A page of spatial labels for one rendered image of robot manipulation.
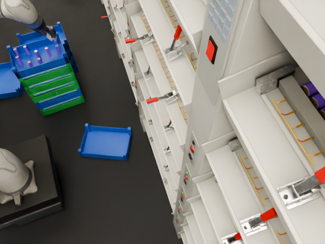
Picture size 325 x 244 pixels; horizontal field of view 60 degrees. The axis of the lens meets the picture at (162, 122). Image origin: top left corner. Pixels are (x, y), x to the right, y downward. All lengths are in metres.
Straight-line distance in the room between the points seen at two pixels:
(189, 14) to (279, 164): 0.31
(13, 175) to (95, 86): 0.98
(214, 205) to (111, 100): 1.45
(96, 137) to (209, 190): 1.27
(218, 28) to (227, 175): 0.30
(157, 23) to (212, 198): 0.49
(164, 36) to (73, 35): 1.85
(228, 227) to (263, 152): 0.38
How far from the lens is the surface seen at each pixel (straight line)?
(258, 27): 0.35
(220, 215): 0.75
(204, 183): 0.76
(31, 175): 1.58
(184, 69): 0.70
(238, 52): 0.36
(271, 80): 0.41
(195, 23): 0.53
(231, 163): 0.58
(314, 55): 0.26
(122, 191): 1.75
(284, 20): 0.28
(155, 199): 1.72
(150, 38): 1.03
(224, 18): 0.36
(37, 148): 1.67
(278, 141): 0.40
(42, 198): 1.54
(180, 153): 1.00
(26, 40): 2.28
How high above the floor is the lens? 1.65
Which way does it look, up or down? 59 degrees down
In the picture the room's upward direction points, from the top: straight up
